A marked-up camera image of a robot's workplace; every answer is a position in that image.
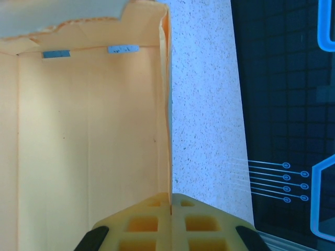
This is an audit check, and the aluminium frame post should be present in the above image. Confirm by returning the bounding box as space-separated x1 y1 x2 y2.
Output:
256 229 335 251

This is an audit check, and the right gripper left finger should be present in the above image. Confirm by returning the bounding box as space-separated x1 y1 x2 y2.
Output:
75 192 173 251

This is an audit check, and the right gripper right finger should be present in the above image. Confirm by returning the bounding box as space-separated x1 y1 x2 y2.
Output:
171 192 272 251

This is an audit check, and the yellow paper box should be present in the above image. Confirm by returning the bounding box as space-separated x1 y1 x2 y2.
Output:
0 0 173 251

